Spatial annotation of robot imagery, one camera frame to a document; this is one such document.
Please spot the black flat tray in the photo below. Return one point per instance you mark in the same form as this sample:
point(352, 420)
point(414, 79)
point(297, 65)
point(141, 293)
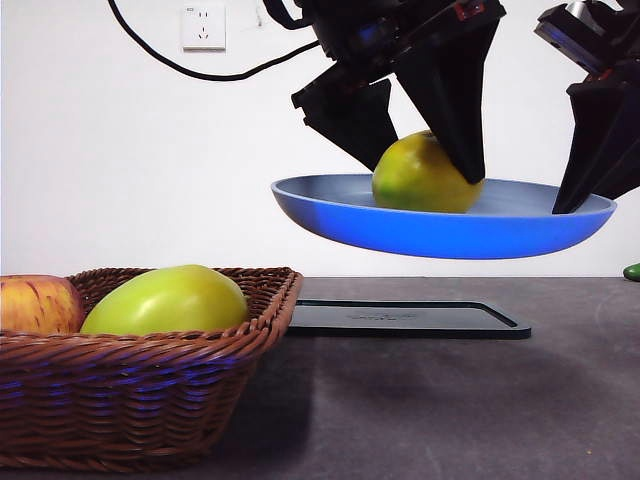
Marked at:
point(400, 320)

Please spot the green mango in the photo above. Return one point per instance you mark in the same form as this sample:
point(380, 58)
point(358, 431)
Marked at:
point(170, 305)

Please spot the green cucumber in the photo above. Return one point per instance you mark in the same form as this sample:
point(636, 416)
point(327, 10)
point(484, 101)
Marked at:
point(633, 271)

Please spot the red yellow apple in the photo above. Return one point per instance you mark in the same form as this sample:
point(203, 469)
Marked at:
point(35, 305)

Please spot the white wall socket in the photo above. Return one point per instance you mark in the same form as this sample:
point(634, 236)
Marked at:
point(204, 30)

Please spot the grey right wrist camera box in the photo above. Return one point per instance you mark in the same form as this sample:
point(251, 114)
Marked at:
point(575, 40)

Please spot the blue plate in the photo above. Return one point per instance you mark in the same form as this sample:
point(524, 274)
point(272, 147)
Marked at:
point(425, 235)

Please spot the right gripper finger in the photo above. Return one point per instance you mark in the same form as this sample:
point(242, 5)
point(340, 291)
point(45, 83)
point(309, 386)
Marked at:
point(595, 140)
point(634, 165)

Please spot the yellow lemon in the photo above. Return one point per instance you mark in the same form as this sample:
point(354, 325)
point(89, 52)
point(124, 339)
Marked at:
point(415, 175)

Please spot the brown wicker basket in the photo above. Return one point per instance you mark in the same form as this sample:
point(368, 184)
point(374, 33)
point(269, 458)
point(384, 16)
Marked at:
point(125, 390)

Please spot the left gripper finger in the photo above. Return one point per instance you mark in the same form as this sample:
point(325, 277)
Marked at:
point(445, 90)
point(345, 115)

